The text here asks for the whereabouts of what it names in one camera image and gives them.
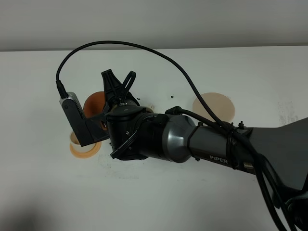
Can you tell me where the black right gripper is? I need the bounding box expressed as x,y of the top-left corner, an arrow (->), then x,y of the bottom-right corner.
101,69 -> 166,161

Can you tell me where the brown clay teapot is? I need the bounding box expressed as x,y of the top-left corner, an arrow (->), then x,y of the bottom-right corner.
83,91 -> 107,131

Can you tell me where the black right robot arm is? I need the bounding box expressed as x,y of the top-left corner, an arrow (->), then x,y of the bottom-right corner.
102,70 -> 308,231

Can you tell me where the cream round teapot coaster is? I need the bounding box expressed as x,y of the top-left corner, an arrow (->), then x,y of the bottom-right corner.
192,92 -> 235,123

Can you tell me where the white teacup middle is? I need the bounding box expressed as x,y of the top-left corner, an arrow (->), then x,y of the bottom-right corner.
146,103 -> 155,113

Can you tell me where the white teacup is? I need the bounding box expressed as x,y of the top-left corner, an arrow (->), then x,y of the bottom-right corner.
70,131 -> 95,153
146,103 -> 155,113

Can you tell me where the white teacup near left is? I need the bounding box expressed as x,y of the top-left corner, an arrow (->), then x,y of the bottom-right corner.
70,131 -> 95,153

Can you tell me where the orange coaster near left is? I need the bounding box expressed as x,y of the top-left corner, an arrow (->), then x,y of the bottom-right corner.
70,142 -> 102,159

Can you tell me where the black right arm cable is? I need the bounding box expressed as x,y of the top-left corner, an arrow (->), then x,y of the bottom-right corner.
55,40 -> 308,231

